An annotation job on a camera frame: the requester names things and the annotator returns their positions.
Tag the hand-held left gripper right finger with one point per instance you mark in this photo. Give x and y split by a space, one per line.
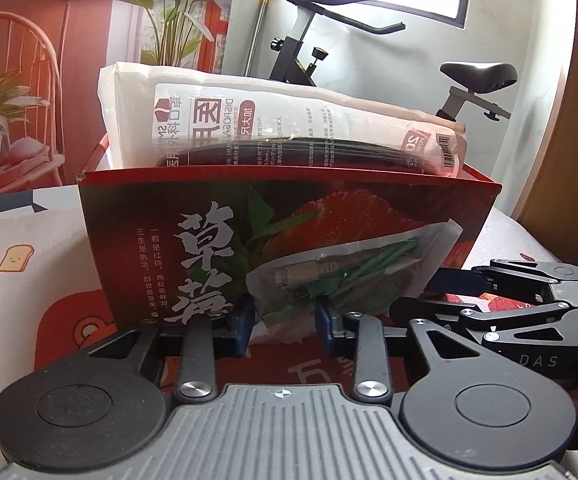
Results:
325 325

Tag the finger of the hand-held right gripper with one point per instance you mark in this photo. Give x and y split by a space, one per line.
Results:
514 317
456 280

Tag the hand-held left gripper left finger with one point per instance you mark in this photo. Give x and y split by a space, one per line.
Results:
243 330

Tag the clear packet of green items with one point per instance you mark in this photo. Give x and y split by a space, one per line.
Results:
349 275

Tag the red cardboard box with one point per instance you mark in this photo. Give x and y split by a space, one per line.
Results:
169 210

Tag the white face mask packet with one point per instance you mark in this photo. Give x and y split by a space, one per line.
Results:
269 125

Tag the black exercise bike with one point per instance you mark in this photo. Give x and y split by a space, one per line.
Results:
479 75

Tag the printed tablecloth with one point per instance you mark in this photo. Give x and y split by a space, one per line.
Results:
19 240

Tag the metal pole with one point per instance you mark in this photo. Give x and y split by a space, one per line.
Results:
258 35

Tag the printed wall backdrop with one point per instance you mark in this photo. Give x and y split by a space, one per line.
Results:
84 35

